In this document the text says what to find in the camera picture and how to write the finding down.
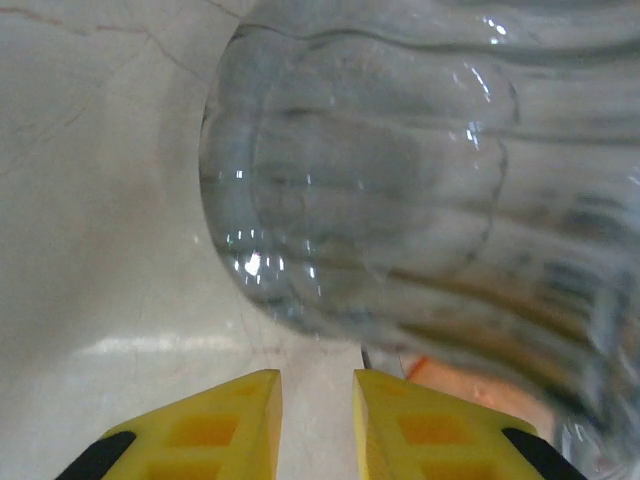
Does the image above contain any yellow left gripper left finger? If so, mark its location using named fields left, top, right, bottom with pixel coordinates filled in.
left=54, top=368, right=284, bottom=480

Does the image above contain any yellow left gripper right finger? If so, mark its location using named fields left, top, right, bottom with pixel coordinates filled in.
left=352, top=368, right=589, bottom=480

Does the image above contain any orange plastic cup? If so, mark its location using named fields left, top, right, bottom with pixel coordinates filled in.
left=402, top=355, right=556, bottom=441

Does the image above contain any grey glass pitcher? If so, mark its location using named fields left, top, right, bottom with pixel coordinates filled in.
left=198, top=0, right=640, bottom=480

